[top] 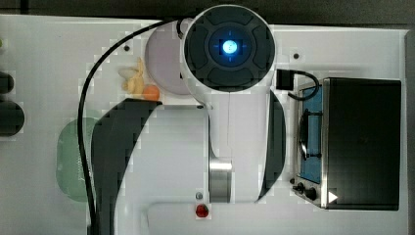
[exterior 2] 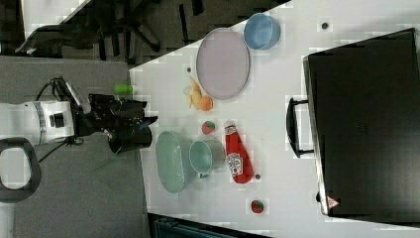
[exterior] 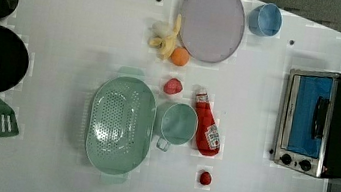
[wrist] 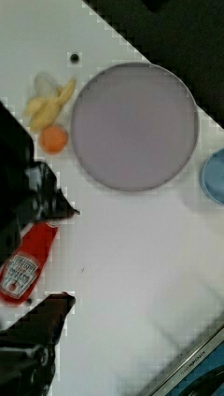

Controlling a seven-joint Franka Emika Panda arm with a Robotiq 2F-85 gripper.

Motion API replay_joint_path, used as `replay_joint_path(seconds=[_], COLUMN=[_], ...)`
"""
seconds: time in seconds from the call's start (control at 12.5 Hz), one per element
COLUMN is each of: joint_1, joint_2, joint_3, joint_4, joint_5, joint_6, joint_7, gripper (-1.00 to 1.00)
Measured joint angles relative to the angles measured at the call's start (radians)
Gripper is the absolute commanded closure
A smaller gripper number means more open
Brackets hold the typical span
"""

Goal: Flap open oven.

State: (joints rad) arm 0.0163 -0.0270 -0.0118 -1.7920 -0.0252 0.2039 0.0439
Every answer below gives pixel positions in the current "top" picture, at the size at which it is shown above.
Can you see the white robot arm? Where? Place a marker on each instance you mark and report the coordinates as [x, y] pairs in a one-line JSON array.
[[227, 54]]

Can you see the orange fruit toy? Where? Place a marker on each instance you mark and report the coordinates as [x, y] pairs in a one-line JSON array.
[[151, 92]]

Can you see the peeled banana toy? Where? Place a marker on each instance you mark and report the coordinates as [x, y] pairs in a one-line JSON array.
[[133, 79]]

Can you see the lilac round plate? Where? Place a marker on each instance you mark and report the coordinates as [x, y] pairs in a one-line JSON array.
[[162, 59]]

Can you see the strawberry toy near edge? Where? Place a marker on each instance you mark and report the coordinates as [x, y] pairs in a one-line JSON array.
[[201, 211]]

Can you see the green perforated colander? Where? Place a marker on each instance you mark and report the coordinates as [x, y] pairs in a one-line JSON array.
[[69, 171]]

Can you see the black frying pan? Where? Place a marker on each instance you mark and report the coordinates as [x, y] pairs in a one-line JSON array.
[[11, 118]]

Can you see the small black pot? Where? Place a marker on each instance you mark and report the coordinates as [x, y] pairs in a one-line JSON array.
[[7, 83]]

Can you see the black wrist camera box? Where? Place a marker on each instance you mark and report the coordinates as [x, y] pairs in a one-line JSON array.
[[285, 80]]

